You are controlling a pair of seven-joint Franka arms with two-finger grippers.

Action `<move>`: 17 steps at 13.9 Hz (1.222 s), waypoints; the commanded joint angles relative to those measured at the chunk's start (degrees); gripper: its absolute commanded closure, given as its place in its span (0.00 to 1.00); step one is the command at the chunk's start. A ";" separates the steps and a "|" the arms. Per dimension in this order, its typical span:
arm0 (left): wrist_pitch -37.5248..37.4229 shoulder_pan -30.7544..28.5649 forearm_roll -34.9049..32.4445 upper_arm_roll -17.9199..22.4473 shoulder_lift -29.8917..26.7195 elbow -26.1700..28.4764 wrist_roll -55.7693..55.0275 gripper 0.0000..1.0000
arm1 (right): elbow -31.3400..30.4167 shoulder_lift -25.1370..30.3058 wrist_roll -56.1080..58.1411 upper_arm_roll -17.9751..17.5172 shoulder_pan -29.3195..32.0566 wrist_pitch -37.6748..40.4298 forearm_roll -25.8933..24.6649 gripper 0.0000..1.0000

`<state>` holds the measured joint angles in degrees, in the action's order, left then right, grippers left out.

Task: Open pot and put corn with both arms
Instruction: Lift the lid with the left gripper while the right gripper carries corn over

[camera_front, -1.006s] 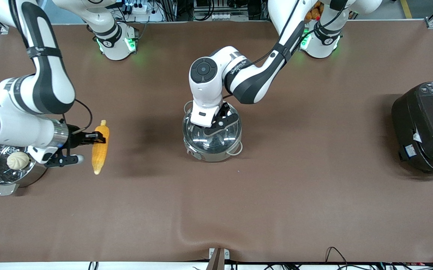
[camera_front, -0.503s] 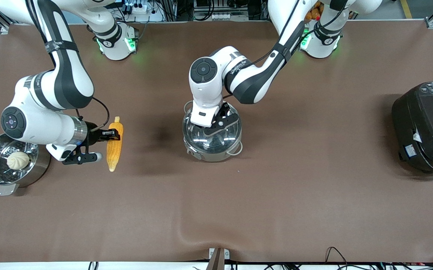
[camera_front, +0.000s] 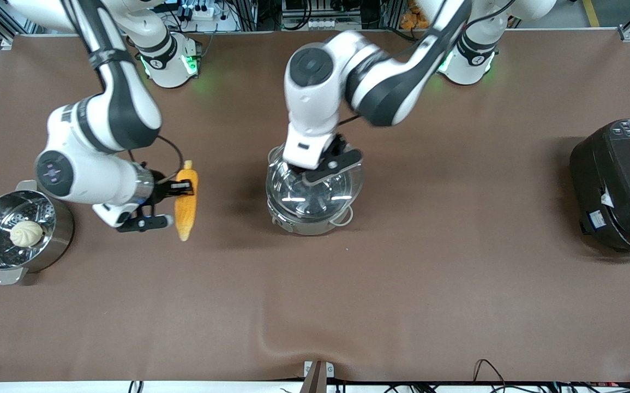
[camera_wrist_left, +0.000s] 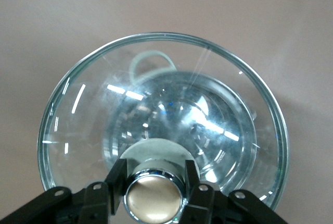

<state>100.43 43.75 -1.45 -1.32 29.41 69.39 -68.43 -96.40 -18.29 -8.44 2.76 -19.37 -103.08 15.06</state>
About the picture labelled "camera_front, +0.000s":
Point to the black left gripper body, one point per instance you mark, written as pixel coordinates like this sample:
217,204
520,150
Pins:
338,146

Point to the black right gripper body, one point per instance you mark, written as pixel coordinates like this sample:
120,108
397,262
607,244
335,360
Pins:
162,187

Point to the yellow corn cob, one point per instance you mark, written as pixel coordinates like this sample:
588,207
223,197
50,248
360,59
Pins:
186,218

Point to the glass pot lid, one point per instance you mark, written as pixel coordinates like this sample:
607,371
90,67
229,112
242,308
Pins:
304,196

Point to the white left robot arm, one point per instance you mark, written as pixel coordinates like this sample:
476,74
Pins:
314,82

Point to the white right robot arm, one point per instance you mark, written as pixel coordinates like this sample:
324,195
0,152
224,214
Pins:
124,103

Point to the steel steamer pot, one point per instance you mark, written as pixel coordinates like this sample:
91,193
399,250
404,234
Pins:
61,229

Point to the white steamed bun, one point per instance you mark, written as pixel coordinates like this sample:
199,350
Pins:
26,233

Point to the bag of orange snacks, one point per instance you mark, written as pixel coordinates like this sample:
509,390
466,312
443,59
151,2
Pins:
410,19

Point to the brown table mat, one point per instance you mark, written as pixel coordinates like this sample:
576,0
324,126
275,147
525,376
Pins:
402,300

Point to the white power strip with plugs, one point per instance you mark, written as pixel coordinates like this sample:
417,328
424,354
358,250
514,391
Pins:
203,12

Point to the metal table clamp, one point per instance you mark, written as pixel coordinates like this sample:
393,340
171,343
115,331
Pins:
317,374

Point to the black rice cooker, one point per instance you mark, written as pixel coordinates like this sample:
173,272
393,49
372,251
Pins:
614,185

